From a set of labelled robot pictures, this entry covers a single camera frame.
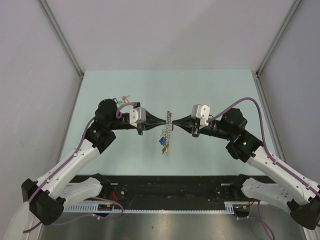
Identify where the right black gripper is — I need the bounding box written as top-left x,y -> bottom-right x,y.
172,113 -> 234,141

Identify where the metal disc keyring organiser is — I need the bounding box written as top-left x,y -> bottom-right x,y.
160,110 -> 173,155

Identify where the blue tag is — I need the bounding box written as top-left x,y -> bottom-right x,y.
159,137 -> 165,145

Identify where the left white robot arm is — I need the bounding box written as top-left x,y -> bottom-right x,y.
21,99 -> 166,226

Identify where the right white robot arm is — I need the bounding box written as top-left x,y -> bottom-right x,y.
172,105 -> 320,230

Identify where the red tag key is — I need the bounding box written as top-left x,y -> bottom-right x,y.
121,95 -> 130,104

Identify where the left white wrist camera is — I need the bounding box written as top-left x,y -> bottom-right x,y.
129,107 -> 147,128

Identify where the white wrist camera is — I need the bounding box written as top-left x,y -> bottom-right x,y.
191,104 -> 211,129
129,107 -> 147,128

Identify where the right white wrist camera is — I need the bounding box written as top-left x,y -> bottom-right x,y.
191,104 -> 211,129

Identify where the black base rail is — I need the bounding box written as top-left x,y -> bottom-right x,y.
92,174 -> 250,209

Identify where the white slotted cable duct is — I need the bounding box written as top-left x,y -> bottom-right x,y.
62,201 -> 248,215

